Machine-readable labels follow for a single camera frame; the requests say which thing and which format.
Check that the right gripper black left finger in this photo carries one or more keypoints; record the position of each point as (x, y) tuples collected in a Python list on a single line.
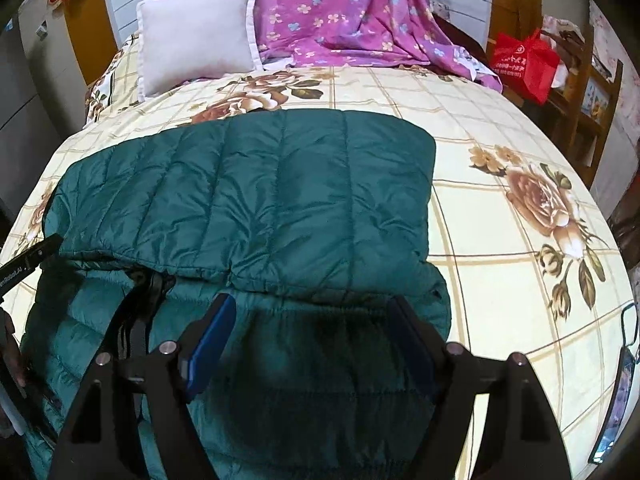
[(100, 438)]

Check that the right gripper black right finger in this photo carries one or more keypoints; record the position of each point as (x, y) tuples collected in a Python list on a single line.
[(520, 436)]

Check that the dark green puffer jacket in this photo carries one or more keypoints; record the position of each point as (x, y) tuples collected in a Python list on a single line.
[(310, 220)]

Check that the cream floral bed sheet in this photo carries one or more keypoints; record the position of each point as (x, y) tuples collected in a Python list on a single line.
[(528, 258)]

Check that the grey wardrobe cabinet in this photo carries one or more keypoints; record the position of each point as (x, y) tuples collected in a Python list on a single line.
[(42, 98)]

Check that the brown wooden door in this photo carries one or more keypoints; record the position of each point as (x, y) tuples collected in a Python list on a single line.
[(91, 34)]

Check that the white square pillow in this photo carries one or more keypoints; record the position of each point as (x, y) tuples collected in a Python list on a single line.
[(184, 40)]

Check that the wooden shelf rack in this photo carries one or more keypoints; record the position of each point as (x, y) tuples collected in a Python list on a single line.
[(585, 106)]

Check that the red plastic bag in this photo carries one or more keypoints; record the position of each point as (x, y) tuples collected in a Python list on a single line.
[(527, 66)]

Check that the purple floral blanket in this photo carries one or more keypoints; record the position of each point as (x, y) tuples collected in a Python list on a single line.
[(369, 33)]

